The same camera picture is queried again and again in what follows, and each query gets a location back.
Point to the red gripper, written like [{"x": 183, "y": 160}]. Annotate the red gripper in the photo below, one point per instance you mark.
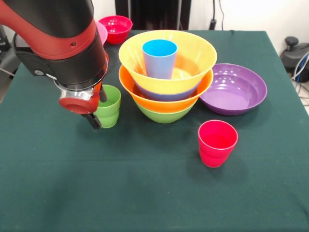
[{"x": 77, "y": 106}]

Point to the green cup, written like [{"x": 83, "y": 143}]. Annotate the green cup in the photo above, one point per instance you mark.
[{"x": 109, "y": 116}]

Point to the blue bowl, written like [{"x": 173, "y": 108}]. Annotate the blue bowl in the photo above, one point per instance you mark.
[{"x": 164, "y": 96}]

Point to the orange bowl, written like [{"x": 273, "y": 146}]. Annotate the orange bowl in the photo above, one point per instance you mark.
[
  {"x": 198, "y": 53},
  {"x": 169, "y": 106}
]

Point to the blue cup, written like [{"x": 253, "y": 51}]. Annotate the blue cup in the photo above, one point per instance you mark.
[{"x": 159, "y": 62}]

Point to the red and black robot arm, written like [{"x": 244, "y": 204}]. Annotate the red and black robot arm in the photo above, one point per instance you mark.
[{"x": 48, "y": 36}]

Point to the green bowl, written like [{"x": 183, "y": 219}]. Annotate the green bowl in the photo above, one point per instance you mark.
[{"x": 166, "y": 118}]

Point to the pink bowl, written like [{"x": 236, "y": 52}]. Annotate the pink bowl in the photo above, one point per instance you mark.
[{"x": 102, "y": 33}]

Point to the red bowl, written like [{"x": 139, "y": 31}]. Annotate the red bowl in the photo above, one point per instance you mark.
[{"x": 116, "y": 33}]

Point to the dark green tablecloth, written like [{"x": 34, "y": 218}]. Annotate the dark green tablecloth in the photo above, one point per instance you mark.
[{"x": 120, "y": 181}]

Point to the red cup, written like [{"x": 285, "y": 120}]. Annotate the red cup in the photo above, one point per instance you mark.
[{"x": 214, "y": 154}]

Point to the purple bowl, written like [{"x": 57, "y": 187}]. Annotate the purple bowl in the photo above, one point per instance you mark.
[{"x": 231, "y": 96}]

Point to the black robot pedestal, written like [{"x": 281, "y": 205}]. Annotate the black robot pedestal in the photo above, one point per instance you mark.
[{"x": 154, "y": 12}]

